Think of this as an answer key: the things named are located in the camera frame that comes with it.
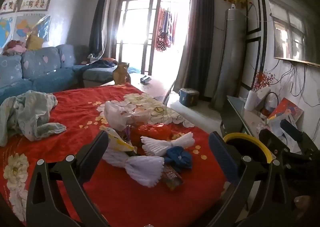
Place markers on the small black object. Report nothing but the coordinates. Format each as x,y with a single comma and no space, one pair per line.
145,80

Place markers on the blue storage bucket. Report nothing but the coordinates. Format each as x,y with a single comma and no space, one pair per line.
188,97

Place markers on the light blue garment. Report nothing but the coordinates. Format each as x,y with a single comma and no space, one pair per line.
27,114

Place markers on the dark clothes on sofa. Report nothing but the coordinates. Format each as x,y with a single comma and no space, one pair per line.
102,60

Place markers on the grey standing air conditioner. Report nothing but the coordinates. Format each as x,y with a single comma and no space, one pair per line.
231,54

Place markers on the person's right hand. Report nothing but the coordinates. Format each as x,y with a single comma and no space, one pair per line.
302,202

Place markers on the hanging laundry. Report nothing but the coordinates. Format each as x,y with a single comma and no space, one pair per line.
166,29

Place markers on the red artificial flowers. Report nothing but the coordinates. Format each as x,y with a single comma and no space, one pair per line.
263,80

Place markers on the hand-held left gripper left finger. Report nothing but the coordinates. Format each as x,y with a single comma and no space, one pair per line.
97,149

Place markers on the blue heart print sofa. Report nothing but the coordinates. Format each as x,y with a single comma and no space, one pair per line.
40,62

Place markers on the white plastic bag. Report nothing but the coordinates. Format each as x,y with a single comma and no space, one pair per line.
117,117

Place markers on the yellow white snack packet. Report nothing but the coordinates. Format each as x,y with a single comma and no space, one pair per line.
117,142

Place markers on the calligraphy wall poster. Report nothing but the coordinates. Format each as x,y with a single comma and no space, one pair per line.
35,4
8,5

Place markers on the dark coffee table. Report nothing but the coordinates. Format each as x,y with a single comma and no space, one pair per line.
157,89

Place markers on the wall mounted television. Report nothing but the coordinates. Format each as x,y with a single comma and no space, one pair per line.
295,29

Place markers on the white foam fruit net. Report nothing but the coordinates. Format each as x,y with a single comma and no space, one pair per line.
142,169
155,145

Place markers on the red floral blanket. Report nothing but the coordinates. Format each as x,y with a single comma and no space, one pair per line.
75,107

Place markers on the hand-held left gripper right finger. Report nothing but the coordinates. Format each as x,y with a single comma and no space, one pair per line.
221,157

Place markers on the red plastic bag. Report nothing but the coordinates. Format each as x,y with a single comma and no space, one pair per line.
155,130

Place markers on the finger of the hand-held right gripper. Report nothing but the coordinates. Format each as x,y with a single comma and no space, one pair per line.
297,133
273,142

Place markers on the grey brown curtain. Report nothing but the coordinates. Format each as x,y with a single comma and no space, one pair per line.
197,37

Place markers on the pile of clothes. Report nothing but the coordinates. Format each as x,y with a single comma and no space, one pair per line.
13,47

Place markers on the colourful snack wrapper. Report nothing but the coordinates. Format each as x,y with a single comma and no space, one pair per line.
171,177

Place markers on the world map poster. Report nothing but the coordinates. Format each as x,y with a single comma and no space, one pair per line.
5,32

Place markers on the dark blue curtain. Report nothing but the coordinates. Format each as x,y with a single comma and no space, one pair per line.
98,24

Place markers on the yellow rimmed black trash bin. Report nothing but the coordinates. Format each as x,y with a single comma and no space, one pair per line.
250,138

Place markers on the television cabinet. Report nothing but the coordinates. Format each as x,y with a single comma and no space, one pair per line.
237,112

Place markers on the yellow pillow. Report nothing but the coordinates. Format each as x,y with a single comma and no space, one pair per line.
35,42

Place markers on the balcony glass door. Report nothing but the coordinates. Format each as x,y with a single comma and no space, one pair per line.
140,17

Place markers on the blue cloth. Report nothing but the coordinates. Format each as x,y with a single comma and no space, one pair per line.
178,157

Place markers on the brown paper bag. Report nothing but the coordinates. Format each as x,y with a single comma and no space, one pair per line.
121,73

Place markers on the white paper towel roll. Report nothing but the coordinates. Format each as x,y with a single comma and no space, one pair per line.
250,100

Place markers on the red picture book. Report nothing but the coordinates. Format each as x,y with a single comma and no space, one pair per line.
287,112

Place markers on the country map poster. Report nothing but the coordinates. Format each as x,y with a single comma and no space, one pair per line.
25,27

